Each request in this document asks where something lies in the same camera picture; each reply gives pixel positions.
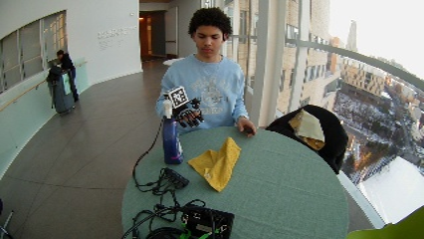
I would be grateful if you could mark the black electronics box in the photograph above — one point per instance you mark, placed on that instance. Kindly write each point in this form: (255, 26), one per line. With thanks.
(207, 222)

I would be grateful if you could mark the metal stand leg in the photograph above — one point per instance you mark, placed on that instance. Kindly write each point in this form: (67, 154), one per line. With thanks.
(5, 222)

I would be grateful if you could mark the the person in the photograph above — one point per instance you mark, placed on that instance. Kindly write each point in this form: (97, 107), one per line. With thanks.
(207, 79)

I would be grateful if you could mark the lime green chair back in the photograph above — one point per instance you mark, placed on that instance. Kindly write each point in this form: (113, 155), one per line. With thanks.
(392, 229)

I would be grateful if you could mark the wooden wall handrail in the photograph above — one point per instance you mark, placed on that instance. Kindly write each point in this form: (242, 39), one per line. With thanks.
(21, 94)

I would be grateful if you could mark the black jacket on chair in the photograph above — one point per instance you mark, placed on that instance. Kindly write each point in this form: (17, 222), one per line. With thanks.
(331, 139)

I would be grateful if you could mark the yellow cloth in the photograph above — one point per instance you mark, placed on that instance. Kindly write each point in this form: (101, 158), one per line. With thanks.
(215, 164)

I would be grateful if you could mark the white marker cube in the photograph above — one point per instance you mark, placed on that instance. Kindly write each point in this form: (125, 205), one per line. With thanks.
(178, 97)

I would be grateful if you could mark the blue spray bottle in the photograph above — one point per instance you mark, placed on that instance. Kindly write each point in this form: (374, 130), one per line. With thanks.
(172, 142)

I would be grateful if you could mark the grey window railing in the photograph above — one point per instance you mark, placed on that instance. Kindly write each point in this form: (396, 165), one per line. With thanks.
(366, 58)

